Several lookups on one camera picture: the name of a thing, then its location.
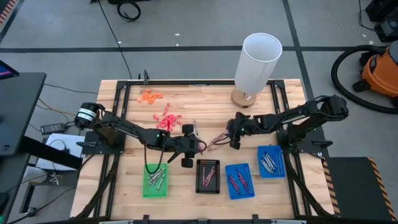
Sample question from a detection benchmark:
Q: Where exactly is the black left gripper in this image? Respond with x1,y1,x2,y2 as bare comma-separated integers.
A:
174,123,208,169

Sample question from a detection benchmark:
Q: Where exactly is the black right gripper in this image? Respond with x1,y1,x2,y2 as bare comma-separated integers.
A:
224,111,250,151

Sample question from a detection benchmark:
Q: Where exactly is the black plastic basket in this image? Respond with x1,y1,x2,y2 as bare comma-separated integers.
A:
195,159,221,195

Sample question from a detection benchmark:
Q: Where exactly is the blue plastic basket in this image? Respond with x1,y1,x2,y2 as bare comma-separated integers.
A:
257,144,287,179
224,162,256,200

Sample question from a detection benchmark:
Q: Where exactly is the green plastic basket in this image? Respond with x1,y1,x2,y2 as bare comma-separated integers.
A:
142,163,169,199

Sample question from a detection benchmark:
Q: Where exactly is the white shade wooden table lamp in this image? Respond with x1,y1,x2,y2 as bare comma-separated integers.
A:
230,32,283,109

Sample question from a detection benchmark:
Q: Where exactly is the orange shop vacuum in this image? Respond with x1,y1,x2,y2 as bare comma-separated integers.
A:
330,44,398,114
352,40,398,99

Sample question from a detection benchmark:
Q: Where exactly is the black platform with hazard stripe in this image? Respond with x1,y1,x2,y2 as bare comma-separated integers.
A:
322,156,398,222

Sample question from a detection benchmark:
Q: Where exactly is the white paper box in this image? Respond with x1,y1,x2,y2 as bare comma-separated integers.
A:
35,133,86,171

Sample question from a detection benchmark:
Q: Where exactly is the bunch of keys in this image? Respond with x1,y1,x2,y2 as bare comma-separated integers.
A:
48,170,63,186

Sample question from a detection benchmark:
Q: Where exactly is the black power adapter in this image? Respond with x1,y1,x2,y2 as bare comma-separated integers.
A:
40,123,67,136

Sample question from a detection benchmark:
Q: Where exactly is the black desk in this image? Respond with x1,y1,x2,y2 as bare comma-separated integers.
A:
0,72,84,224

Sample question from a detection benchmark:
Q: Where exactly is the black equipment case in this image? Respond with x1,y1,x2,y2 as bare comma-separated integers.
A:
365,0,398,43

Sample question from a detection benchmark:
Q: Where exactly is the dark monitor screen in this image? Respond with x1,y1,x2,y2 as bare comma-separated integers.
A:
0,60,20,81

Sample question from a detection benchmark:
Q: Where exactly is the orange striped floor mat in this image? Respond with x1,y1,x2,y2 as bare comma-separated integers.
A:
0,0,19,25

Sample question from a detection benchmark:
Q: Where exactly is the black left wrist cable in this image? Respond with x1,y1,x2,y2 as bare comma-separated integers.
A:
143,138,170,175

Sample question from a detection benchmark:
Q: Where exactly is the thin black floor cable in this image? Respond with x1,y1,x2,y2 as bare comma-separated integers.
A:
43,82,99,95

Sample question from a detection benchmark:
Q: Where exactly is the long black floor cable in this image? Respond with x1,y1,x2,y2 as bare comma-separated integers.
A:
97,0,134,80

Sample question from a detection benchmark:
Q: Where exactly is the coiled black cable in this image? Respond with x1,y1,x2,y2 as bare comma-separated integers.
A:
116,0,142,22

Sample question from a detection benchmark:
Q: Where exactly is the orange cable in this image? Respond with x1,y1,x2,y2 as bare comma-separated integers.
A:
37,98,82,118

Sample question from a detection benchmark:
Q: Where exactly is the black plug with cable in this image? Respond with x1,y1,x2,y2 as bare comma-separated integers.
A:
6,185,78,224

